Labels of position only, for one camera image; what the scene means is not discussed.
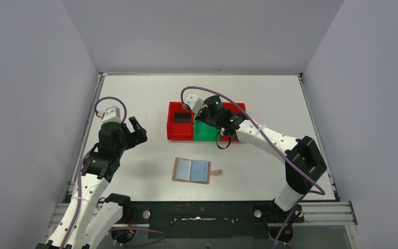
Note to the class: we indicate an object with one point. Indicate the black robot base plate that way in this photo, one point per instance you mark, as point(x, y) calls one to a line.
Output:
point(210, 219)

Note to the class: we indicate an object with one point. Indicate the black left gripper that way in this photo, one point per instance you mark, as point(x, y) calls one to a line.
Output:
point(126, 136)

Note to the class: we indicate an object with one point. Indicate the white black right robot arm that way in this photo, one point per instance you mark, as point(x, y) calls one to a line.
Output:
point(304, 164)

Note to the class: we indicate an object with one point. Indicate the aluminium table edge rail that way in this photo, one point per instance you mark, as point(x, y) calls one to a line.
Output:
point(87, 127)

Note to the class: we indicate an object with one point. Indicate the black card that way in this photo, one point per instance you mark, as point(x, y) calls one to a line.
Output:
point(182, 117)

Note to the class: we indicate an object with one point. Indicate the green plastic bin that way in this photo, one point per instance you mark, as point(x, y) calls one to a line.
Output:
point(203, 132)

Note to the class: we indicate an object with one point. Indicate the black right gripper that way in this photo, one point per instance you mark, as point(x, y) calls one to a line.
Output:
point(203, 114)

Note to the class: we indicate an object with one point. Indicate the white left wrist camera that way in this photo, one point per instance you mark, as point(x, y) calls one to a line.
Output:
point(112, 114)

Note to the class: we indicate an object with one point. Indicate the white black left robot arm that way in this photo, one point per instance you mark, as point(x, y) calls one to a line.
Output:
point(79, 228)

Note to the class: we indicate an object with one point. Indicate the tan leather card holder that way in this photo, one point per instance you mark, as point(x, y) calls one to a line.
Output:
point(193, 171)

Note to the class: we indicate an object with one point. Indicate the red plastic bin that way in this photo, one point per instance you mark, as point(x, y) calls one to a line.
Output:
point(178, 131)
point(233, 108)

